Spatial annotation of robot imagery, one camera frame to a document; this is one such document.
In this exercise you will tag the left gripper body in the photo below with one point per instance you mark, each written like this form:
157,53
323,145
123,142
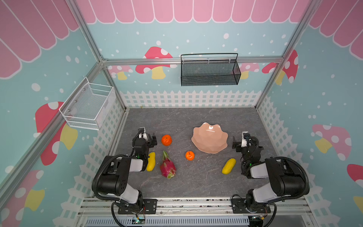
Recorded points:
150,139

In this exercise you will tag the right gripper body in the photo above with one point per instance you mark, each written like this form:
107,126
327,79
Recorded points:
237,144

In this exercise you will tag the pink dragon fruit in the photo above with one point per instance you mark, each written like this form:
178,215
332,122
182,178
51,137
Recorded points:
167,167

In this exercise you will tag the orange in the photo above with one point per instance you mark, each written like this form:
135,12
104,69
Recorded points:
190,156

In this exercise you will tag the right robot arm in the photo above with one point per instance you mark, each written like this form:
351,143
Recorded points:
287,178

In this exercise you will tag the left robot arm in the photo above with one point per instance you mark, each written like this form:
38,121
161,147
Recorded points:
111,180

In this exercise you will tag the pink scalloped fruit bowl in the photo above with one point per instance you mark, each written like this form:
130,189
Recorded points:
209,138

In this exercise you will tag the orange far tangerine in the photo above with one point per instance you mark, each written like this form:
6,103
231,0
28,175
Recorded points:
166,140

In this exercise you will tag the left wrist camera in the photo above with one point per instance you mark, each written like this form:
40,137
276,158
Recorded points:
142,133

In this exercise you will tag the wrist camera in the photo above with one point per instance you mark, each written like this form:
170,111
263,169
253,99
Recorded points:
142,133
245,139

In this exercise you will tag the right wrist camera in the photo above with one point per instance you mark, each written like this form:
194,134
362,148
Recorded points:
245,139

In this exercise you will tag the white wire wall basket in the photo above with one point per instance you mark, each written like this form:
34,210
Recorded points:
88,106

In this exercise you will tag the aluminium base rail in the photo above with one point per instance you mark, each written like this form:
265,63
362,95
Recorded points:
196,212

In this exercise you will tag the black mesh wall basket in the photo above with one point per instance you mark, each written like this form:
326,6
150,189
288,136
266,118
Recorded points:
215,69

